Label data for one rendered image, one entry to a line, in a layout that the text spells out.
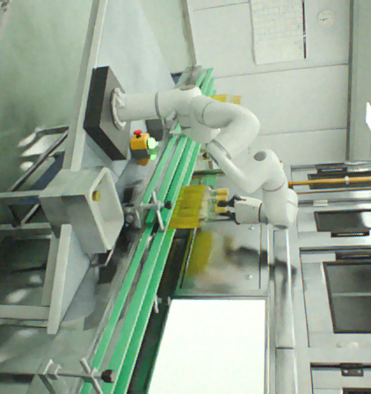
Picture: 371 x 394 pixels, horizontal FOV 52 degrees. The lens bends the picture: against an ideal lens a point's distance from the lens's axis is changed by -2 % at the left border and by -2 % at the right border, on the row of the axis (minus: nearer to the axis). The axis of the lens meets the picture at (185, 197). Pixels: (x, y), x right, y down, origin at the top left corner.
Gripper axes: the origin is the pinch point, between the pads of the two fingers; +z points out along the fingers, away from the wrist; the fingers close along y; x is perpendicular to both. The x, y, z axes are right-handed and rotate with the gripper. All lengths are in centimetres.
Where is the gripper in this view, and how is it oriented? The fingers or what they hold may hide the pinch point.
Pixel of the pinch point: (223, 208)
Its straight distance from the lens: 153.9
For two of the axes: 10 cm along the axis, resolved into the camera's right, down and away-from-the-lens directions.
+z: -9.0, -0.9, 4.3
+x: -4.1, 5.4, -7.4
